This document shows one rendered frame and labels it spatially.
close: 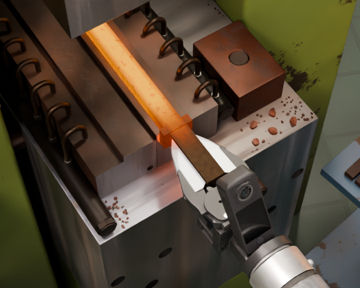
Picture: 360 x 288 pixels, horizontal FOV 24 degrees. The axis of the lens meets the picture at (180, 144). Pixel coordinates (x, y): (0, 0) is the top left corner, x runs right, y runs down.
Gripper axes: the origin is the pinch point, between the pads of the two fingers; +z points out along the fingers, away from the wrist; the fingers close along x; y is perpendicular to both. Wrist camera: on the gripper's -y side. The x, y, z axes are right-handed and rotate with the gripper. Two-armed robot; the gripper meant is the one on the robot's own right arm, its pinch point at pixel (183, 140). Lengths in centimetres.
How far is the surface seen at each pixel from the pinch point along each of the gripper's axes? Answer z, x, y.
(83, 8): 2.6, -10.6, -30.8
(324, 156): 27, 64, 100
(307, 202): 18, 52, 100
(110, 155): 4.6, -9.0, 2.0
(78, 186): 4.6, -14.4, 5.4
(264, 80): 3.2, 16.1, 2.0
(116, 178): 2.6, -9.3, 5.2
